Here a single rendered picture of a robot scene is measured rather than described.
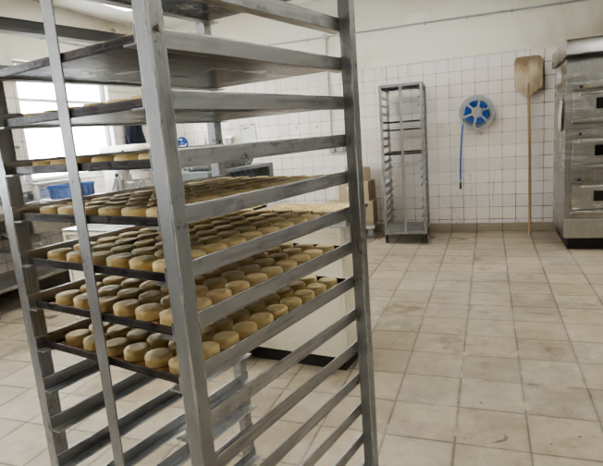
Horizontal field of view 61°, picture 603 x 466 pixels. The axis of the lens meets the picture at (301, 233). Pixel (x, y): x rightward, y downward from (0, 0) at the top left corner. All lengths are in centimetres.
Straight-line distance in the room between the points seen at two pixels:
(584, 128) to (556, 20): 156
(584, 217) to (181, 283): 525
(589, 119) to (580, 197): 75
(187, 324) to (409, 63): 612
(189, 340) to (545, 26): 624
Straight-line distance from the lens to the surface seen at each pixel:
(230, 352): 96
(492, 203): 674
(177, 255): 80
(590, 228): 584
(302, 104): 113
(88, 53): 92
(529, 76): 664
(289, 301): 118
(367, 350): 139
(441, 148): 669
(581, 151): 570
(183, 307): 82
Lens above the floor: 134
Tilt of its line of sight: 11 degrees down
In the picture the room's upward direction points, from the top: 4 degrees counter-clockwise
